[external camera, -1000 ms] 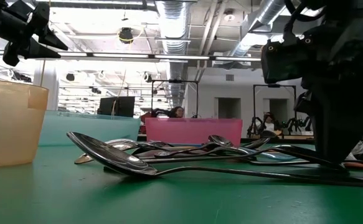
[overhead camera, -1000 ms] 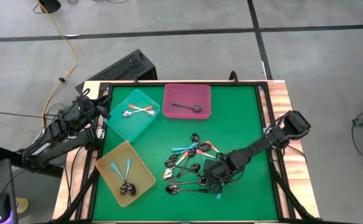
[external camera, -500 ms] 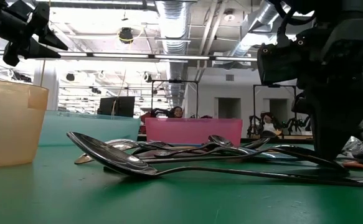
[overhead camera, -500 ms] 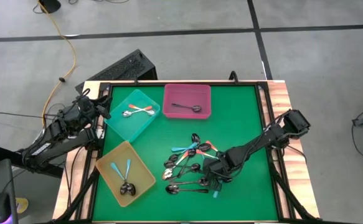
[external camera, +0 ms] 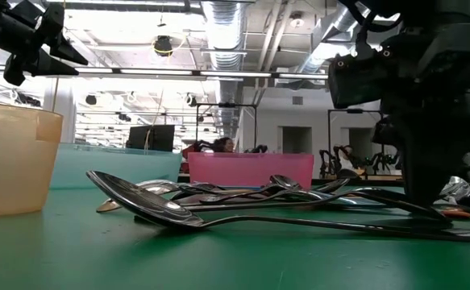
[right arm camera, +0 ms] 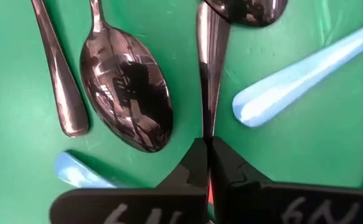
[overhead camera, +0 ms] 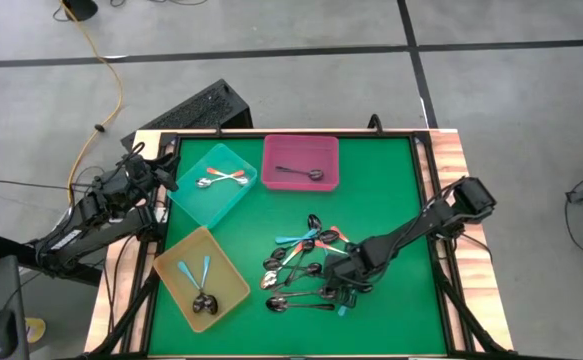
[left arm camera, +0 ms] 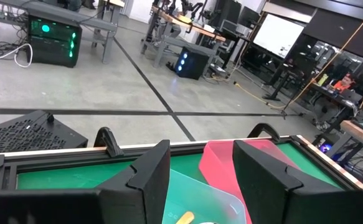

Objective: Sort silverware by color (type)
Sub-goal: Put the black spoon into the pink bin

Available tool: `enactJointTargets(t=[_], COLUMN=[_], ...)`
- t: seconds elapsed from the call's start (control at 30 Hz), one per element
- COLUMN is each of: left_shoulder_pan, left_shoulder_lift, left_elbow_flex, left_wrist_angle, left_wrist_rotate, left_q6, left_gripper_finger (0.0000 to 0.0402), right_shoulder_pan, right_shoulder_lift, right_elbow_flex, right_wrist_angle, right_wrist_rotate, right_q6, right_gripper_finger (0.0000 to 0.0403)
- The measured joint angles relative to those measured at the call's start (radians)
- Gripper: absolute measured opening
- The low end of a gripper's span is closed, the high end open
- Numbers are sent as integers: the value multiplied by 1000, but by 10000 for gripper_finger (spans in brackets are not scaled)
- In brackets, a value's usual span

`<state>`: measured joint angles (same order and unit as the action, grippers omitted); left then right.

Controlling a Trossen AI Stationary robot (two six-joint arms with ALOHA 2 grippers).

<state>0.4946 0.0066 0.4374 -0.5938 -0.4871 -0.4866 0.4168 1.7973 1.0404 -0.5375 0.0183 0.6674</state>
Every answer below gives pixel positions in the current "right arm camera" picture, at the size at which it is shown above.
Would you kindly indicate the green table mat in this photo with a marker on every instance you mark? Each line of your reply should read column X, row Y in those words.
column 293, row 149

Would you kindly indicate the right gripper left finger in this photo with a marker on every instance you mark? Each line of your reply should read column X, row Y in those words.
column 137, row 205

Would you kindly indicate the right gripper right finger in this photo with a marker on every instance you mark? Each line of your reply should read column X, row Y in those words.
column 277, row 205

